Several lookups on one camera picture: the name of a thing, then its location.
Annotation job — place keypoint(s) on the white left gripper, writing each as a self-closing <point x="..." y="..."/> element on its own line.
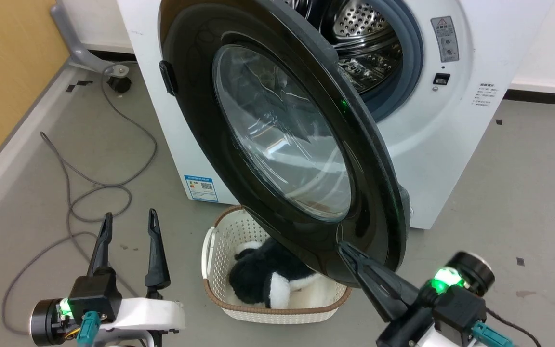
<point x="152" y="315"/>

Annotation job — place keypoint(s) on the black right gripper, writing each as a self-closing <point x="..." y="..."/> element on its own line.
<point x="410" y="327"/>

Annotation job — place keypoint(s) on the black round glass washer door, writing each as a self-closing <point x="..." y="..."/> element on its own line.
<point x="195" y="120"/>

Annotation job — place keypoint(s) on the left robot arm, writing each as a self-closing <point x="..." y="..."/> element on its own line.
<point x="44" y="320"/>

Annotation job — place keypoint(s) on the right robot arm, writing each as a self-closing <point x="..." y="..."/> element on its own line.
<point x="472" y="270"/>

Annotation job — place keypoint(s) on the white front-loading washing machine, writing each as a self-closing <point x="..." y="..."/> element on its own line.
<point x="431" y="144"/>

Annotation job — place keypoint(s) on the grey rubber door gasket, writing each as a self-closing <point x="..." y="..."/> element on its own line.
<point x="411" y="48"/>

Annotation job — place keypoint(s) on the blue white energy label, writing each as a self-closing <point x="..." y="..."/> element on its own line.
<point x="201" y="188"/>

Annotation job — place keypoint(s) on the white laundry basket brown rim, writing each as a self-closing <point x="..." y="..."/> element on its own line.
<point x="229" y="236"/>

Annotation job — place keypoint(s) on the black and white plush toy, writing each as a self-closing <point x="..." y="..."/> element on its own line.
<point x="253" y="284"/>

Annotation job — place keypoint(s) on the black floor plug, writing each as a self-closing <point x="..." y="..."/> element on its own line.
<point x="120" y="85"/>

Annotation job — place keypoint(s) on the grey warning sticker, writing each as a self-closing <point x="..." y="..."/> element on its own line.
<point x="445" y="38"/>

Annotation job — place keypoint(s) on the perforated steel washer drum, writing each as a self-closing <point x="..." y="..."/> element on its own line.
<point x="364" y="19"/>

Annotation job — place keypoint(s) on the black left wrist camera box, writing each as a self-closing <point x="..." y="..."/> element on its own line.
<point x="94" y="296"/>

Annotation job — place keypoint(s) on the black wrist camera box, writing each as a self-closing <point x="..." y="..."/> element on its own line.
<point x="460" y="308"/>
<point x="94" y="296"/>

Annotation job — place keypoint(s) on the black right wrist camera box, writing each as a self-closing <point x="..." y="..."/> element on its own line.
<point x="460" y="308"/>

